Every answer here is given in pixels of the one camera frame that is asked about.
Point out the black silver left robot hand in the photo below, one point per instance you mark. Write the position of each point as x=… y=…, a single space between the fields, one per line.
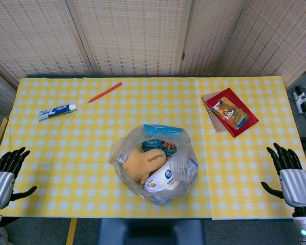
x=1 y=189

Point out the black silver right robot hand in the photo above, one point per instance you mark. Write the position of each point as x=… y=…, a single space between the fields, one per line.
x=295 y=187

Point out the transparent plastic bag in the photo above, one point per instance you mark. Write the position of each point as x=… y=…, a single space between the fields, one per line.
x=179 y=150

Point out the yellow checkered tablecloth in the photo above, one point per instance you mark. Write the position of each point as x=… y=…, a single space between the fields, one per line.
x=66 y=153

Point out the red book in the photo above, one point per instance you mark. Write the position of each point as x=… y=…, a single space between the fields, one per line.
x=247 y=123

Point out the white power strip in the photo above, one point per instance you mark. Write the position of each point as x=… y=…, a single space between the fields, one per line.
x=301 y=100

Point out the blue white toothpaste tube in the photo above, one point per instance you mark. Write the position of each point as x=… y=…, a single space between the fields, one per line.
x=56 y=111

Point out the orange printed card box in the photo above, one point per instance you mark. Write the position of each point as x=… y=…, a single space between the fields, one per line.
x=230 y=113

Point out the brown spiral notebook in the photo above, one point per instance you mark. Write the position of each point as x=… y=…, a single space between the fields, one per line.
x=214 y=120

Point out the white pouch with blue logo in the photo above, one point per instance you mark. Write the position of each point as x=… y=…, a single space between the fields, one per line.
x=165 y=178

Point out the orange red pen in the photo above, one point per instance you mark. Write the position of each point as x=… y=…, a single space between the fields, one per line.
x=104 y=93

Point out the yellow plush toy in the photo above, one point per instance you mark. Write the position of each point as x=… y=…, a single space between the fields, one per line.
x=140 y=164

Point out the blue cookie packet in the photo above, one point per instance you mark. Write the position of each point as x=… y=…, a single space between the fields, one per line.
x=155 y=145

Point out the light blue flat box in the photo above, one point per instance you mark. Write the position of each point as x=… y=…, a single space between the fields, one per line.
x=160 y=129

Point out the dark blue chair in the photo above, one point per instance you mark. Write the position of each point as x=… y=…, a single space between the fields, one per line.
x=150 y=232

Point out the woven folding screen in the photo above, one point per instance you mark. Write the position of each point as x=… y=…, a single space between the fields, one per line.
x=132 y=35

